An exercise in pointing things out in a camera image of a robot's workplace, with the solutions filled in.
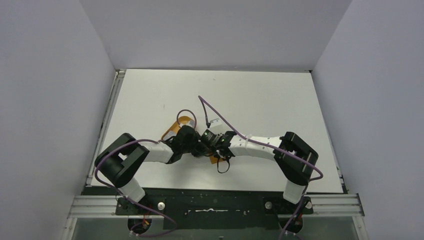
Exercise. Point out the silver credit card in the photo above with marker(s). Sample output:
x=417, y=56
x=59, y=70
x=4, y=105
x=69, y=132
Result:
x=169, y=135

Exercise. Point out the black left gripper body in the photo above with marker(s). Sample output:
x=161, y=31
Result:
x=195, y=147

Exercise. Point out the aluminium frame rail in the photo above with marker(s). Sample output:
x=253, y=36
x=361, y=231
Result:
x=323, y=205

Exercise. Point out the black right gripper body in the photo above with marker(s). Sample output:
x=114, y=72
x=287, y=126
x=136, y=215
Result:
x=205, y=142

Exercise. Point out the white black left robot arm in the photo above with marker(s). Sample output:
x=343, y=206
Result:
x=117, y=165

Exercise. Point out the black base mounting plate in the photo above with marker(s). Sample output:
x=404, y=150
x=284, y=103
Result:
x=217, y=209

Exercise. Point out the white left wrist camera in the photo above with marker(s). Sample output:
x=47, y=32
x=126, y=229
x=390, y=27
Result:
x=190, y=123

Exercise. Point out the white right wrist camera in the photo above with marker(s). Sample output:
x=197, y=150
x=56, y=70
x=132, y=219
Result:
x=216, y=126

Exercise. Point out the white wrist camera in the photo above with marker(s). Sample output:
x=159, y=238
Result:
x=216, y=126
x=190, y=123

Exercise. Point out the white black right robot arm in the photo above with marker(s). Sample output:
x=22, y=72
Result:
x=292, y=154

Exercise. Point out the yellow leather card holder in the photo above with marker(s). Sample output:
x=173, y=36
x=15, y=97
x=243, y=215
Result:
x=214, y=159

